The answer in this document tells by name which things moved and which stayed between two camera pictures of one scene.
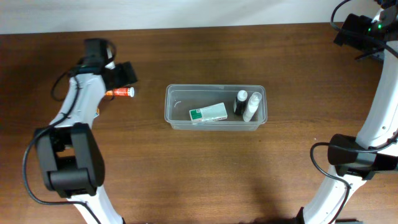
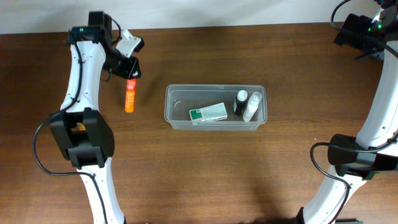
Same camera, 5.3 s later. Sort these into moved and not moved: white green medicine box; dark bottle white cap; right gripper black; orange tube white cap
Moved: orange tube white cap
Not moved: white green medicine box; right gripper black; dark bottle white cap
